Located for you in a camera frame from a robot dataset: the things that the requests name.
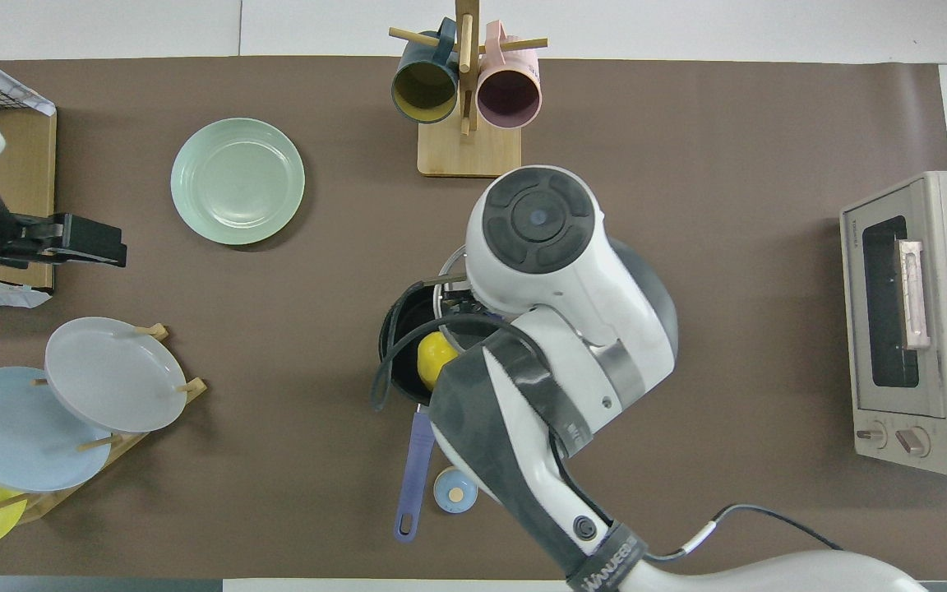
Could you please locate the dark blue mug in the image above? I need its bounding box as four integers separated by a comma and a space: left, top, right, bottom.
391, 18, 461, 125

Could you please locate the glass lid with blue knob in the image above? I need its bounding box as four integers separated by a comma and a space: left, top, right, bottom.
437, 245, 483, 330

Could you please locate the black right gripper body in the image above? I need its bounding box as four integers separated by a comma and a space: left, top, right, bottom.
443, 296, 497, 317

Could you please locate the dark pot with purple handle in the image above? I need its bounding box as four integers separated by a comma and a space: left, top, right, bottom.
378, 280, 474, 543

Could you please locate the yellow potato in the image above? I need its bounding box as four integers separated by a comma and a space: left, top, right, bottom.
417, 331, 460, 392

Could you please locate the light blue plate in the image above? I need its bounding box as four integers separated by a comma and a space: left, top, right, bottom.
0, 366, 113, 493

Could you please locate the black wire basket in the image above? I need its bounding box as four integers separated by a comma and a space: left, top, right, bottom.
0, 70, 40, 113

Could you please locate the brown table mat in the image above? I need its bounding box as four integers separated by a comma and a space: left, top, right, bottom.
0, 56, 947, 580

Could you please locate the green plate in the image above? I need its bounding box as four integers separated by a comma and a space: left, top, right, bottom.
170, 118, 307, 247

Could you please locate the pink mug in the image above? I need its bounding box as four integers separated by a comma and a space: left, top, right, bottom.
476, 21, 543, 131

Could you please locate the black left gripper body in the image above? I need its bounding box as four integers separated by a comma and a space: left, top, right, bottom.
0, 212, 76, 268

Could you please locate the wooden plate rack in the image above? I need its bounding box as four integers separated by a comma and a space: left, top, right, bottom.
0, 323, 208, 527

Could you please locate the wooden mug tree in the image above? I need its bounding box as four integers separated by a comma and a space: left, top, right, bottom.
388, 0, 549, 178

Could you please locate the grey plate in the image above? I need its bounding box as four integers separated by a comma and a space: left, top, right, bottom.
44, 317, 188, 434

